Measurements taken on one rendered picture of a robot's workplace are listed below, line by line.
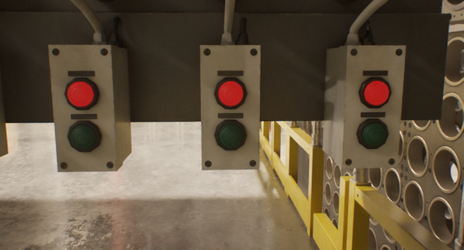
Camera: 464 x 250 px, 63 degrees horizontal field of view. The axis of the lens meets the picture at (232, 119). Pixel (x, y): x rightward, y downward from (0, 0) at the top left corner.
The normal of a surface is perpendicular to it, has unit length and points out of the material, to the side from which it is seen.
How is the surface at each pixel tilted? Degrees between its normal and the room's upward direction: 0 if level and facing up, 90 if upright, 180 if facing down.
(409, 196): 83
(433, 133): 90
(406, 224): 0
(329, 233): 0
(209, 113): 90
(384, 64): 90
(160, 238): 0
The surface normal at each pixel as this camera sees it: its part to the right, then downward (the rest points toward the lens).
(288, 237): 0.00, -0.99
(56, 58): 0.04, 0.15
